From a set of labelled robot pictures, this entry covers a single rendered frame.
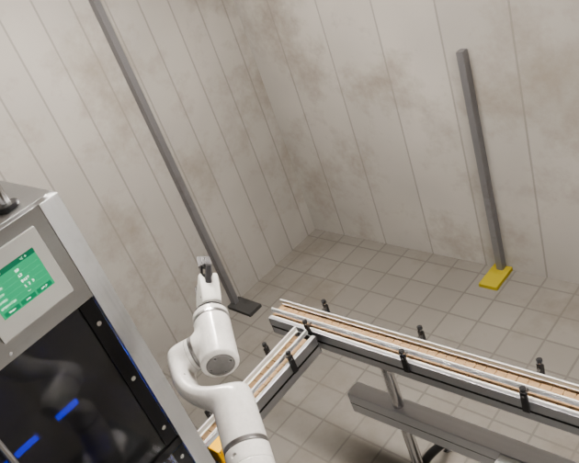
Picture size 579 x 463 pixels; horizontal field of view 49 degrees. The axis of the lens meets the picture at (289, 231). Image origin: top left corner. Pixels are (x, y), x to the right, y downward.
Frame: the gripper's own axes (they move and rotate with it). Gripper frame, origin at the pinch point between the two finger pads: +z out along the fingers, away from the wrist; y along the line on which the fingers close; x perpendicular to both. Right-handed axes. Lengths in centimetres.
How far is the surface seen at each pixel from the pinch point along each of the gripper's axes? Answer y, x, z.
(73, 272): -9.6, 31.8, 15.3
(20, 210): 7.4, 43.6, 18.9
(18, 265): -2.0, 43.8, 8.9
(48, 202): 9.2, 37.1, 20.0
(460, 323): -137, -176, 122
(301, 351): -82, -52, 53
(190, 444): -76, -2, 8
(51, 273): -6.8, 36.9, 11.5
